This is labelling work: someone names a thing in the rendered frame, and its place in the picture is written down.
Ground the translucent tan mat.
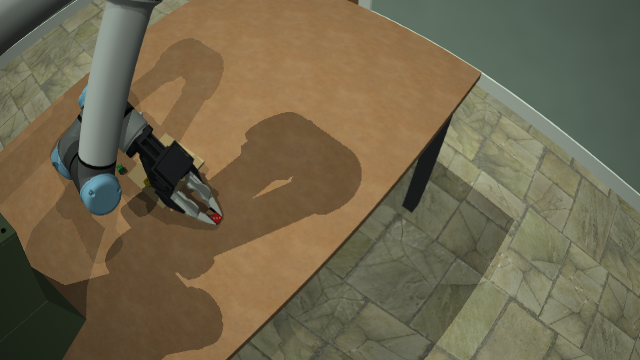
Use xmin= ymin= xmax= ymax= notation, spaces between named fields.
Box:
xmin=127 ymin=133 xmax=204 ymax=210

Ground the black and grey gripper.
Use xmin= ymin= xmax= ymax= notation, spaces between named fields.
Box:
xmin=126 ymin=125 xmax=222 ymax=225

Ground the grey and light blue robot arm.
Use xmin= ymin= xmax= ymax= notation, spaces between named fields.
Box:
xmin=0 ymin=0 xmax=163 ymax=216

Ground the red die with white pips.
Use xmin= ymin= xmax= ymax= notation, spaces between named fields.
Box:
xmin=211 ymin=212 xmax=222 ymax=224

